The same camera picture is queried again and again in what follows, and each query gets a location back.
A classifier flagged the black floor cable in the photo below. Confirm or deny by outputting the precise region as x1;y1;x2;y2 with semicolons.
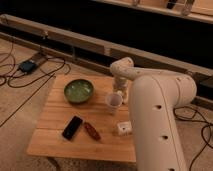
0;39;72;128

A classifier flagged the black smartphone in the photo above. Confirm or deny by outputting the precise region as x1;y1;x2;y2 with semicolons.
62;116;83;140

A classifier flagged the white sponge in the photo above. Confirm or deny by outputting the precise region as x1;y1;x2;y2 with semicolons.
122;93;129;105

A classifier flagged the dark red snack bar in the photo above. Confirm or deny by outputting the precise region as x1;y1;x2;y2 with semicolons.
84;122;101;141

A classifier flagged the green ceramic bowl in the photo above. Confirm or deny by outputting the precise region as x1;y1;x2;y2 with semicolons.
64;79;94;104

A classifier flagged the translucent plastic cup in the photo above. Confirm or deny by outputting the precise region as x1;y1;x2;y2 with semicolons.
105;93;123;114

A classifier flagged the black cable at right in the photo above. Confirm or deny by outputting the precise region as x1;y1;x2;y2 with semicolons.
173;105;213;171

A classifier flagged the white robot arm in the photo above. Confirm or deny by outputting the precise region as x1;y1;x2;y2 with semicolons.
110;57;197;171

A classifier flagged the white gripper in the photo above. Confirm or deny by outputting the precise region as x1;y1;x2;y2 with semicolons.
113;77;128;99

